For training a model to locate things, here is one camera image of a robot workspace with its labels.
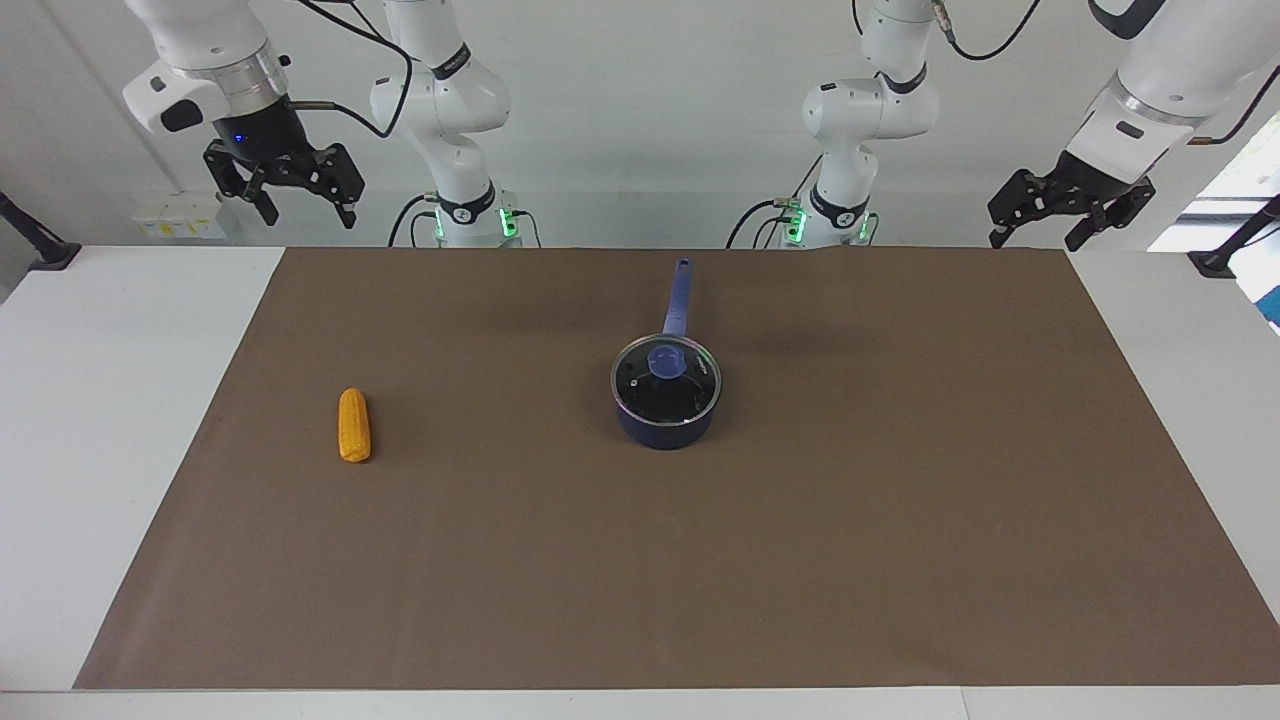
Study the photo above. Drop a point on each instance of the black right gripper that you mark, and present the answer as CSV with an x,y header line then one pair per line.
x,y
265,135

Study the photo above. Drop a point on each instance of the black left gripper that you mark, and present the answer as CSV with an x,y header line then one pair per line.
x,y
1100,180

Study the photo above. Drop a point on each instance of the yellow corn cob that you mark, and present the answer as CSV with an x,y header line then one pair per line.
x,y
354,425

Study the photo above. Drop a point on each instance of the glass lid blue knob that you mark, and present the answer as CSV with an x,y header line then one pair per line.
x,y
690,400

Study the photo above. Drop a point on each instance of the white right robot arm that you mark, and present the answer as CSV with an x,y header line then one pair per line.
x,y
440,100

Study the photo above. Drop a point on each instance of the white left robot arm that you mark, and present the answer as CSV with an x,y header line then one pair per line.
x,y
860,110

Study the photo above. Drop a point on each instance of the black clamp stand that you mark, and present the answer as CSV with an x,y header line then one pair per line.
x,y
1215,263
50,255

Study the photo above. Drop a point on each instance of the blue plastic object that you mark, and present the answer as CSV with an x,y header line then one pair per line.
x,y
1272,305

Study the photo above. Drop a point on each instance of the brown table mat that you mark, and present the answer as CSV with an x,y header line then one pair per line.
x,y
800,560

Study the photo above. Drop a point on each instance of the white wall power strip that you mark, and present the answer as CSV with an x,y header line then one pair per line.
x,y
180,222

